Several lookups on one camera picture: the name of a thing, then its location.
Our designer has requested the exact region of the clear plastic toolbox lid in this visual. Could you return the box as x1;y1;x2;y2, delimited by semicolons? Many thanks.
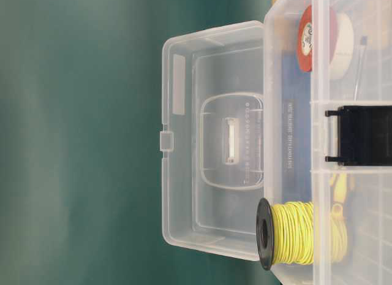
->
160;21;265;261

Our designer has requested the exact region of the clear plastic toolbox body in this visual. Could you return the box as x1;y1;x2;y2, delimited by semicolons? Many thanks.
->
264;0;391;284

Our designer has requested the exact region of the black toolbox latch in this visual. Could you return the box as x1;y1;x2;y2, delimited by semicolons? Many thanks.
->
325;105;391;166

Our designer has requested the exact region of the blue flat package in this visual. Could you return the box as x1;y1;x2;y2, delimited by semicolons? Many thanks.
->
282;53;311;201

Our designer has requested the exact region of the red tape roll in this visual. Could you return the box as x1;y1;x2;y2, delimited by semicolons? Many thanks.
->
295;4;338;73

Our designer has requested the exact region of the white tape roll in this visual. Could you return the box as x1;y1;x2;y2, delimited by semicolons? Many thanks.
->
330;12;354;80

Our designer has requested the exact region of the yellow wire spool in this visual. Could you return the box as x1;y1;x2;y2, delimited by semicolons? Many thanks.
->
256;197;314;270

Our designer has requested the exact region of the yellow handled tool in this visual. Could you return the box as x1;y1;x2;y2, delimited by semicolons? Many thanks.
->
330;173;355;221

